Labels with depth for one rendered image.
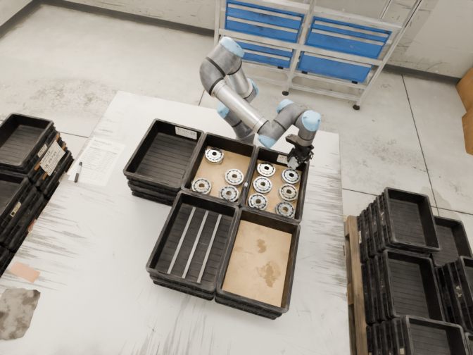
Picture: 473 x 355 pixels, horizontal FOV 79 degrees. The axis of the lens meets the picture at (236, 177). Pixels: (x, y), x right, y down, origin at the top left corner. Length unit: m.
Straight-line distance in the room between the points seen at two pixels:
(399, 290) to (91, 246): 1.80
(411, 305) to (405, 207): 0.63
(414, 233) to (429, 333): 0.60
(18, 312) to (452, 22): 4.49
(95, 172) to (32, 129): 0.81
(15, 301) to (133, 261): 0.49
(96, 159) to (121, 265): 0.68
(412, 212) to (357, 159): 0.97
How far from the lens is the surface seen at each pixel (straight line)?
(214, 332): 1.43
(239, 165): 1.62
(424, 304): 2.22
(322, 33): 3.10
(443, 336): 2.09
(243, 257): 1.38
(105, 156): 1.88
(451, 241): 2.71
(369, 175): 3.04
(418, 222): 2.31
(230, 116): 1.69
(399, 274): 2.20
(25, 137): 2.47
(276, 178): 1.61
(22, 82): 3.82
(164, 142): 1.72
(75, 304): 1.55
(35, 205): 2.39
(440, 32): 4.37
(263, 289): 1.35
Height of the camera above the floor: 2.13
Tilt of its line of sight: 56 degrees down
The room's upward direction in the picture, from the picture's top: 11 degrees clockwise
